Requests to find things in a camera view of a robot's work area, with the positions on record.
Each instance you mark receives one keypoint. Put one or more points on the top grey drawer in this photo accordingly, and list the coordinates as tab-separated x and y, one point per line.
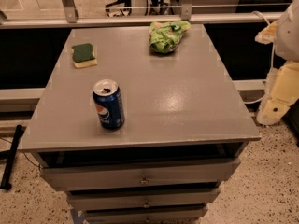
140	174

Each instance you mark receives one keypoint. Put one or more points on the green rice chip bag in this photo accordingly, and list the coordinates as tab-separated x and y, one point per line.
164	37

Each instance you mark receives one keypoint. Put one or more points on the green yellow sponge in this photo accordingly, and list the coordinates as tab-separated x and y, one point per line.
83	55

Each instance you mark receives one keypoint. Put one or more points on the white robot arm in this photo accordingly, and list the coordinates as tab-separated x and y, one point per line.
286	43

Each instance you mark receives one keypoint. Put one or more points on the black metal stand leg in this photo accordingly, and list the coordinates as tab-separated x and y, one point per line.
9	156

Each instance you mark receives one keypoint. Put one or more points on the middle grey drawer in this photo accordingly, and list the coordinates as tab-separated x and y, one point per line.
143	199

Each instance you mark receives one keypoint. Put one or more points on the grey drawer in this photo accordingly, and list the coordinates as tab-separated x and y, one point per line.
143	199
140	174
145	215

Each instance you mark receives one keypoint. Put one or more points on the blue pepsi can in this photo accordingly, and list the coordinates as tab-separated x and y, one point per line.
108	103

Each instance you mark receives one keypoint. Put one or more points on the grey drawer cabinet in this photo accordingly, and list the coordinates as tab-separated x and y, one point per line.
180	107

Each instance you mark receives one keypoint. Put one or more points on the grey metal railing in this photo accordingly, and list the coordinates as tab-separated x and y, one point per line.
17	14

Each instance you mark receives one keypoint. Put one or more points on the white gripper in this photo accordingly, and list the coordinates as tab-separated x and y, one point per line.
288	36

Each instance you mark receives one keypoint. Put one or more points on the bottom grey drawer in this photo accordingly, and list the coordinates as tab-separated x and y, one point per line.
145	215

